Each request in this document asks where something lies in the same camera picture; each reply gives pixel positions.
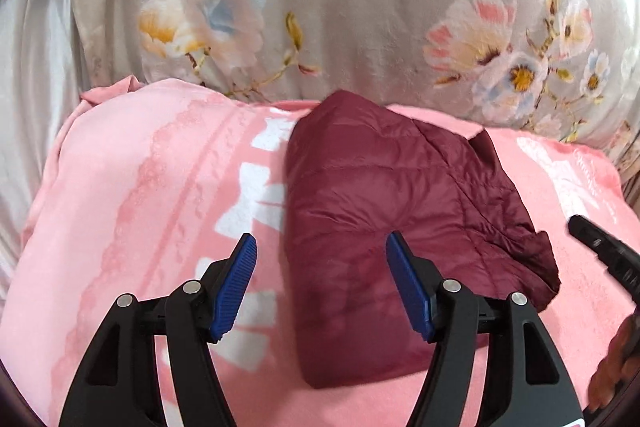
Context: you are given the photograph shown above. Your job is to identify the pink lace-print blanket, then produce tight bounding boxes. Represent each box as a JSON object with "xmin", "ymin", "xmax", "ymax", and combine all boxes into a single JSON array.
[{"xmin": 10, "ymin": 77, "xmax": 640, "ymax": 427}]

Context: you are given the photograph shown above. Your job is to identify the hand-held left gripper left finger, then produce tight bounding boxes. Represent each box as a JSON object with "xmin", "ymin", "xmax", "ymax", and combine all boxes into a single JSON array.
[{"xmin": 59, "ymin": 233, "xmax": 259, "ymax": 427}]

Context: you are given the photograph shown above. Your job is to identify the maroon quilted puffer jacket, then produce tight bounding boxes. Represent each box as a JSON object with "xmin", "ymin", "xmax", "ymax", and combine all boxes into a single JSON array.
[{"xmin": 284, "ymin": 89, "xmax": 562, "ymax": 390}]

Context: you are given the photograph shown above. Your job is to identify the white bed sheet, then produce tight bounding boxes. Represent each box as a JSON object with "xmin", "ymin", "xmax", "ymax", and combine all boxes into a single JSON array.
[{"xmin": 0, "ymin": 0, "xmax": 93, "ymax": 293}]

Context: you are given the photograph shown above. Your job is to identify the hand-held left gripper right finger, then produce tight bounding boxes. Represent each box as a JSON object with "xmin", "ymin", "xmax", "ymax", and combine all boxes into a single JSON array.
[{"xmin": 386, "ymin": 231, "xmax": 583, "ymax": 427}]

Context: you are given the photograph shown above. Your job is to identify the person's right hand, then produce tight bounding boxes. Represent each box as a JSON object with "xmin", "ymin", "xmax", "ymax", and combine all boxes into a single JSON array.
[{"xmin": 587, "ymin": 313, "xmax": 640, "ymax": 414}]

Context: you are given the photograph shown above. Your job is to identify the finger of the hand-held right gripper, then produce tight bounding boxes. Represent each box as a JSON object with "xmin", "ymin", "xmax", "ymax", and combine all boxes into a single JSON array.
[{"xmin": 569, "ymin": 214, "xmax": 640, "ymax": 304}]

